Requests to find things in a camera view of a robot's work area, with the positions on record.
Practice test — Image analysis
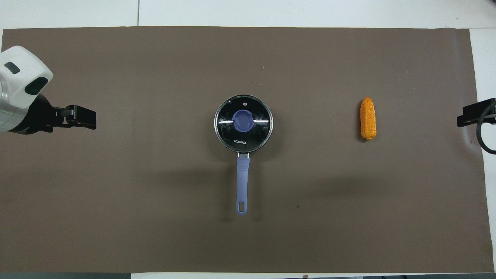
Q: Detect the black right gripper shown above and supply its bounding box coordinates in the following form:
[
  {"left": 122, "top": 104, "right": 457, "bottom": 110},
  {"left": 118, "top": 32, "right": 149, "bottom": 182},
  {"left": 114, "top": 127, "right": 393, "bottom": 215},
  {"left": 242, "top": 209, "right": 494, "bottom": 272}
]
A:
[{"left": 457, "top": 98, "right": 496, "bottom": 127}]

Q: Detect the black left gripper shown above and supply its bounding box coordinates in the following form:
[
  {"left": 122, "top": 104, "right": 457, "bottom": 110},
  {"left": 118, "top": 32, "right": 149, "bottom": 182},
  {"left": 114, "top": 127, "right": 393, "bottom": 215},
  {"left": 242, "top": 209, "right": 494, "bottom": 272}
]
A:
[{"left": 8, "top": 94, "right": 97, "bottom": 134}]

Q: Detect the orange corn cob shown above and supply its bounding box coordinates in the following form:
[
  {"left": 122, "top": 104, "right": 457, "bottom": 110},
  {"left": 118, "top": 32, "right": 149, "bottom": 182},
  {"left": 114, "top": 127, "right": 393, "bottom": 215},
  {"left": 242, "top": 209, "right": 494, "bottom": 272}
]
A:
[{"left": 360, "top": 96, "right": 377, "bottom": 141}]

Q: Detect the glass lid with blue knob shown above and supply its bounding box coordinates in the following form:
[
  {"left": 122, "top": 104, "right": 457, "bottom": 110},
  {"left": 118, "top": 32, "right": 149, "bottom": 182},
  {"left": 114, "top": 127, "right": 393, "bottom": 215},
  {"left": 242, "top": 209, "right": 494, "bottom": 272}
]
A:
[{"left": 214, "top": 95, "right": 273, "bottom": 152}]

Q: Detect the brown table mat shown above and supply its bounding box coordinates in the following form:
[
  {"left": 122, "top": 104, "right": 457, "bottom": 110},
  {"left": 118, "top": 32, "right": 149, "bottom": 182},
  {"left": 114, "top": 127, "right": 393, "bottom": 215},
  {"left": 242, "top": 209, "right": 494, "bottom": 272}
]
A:
[{"left": 0, "top": 26, "right": 489, "bottom": 274}]

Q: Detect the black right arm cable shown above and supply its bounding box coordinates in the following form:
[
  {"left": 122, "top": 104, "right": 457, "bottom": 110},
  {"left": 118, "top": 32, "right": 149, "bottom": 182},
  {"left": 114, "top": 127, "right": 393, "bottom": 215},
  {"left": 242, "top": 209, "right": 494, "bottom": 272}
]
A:
[{"left": 476, "top": 104, "right": 496, "bottom": 155}]

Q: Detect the black pot with blue handle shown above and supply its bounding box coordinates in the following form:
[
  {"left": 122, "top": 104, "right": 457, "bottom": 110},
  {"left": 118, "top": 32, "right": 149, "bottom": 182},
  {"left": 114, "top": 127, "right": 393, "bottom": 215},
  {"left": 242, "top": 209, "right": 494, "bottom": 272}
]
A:
[{"left": 214, "top": 94, "right": 274, "bottom": 216}]

